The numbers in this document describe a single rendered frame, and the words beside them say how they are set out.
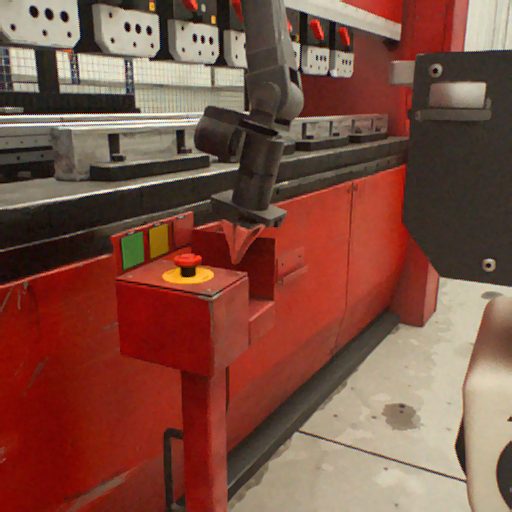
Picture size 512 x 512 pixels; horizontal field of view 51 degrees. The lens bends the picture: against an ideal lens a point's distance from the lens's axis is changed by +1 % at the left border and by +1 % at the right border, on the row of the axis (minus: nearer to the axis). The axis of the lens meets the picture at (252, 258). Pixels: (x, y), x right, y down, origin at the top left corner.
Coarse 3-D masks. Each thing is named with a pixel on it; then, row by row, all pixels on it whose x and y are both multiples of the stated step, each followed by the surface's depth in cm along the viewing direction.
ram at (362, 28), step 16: (288, 0) 146; (336, 0) 171; (352, 0) 180; (368, 0) 191; (384, 0) 204; (400, 0) 218; (320, 16) 163; (336, 16) 172; (384, 16) 206; (400, 16) 221; (368, 32) 199; (384, 32) 209; (400, 32) 224
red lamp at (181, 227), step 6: (174, 222) 84; (180, 222) 86; (186, 222) 87; (174, 228) 84; (180, 228) 86; (186, 228) 87; (174, 234) 85; (180, 234) 86; (186, 234) 88; (174, 240) 85; (180, 240) 86; (186, 240) 88; (174, 246) 85; (180, 246) 87
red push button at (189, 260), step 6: (174, 258) 74; (180, 258) 73; (186, 258) 73; (192, 258) 73; (198, 258) 73; (180, 264) 72; (186, 264) 72; (192, 264) 72; (198, 264) 73; (180, 270) 74; (186, 270) 73; (192, 270) 73; (180, 276) 74; (186, 276) 73; (192, 276) 74
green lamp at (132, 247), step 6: (138, 234) 76; (126, 240) 74; (132, 240) 75; (138, 240) 77; (126, 246) 74; (132, 246) 76; (138, 246) 77; (126, 252) 75; (132, 252) 76; (138, 252) 77; (126, 258) 75; (132, 258) 76; (138, 258) 77; (126, 264) 75; (132, 264) 76
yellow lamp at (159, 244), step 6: (156, 228) 80; (162, 228) 81; (150, 234) 79; (156, 234) 80; (162, 234) 82; (150, 240) 79; (156, 240) 81; (162, 240) 82; (150, 246) 79; (156, 246) 81; (162, 246) 82; (168, 246) 83; (156, 252) 81; (162, 252) 82
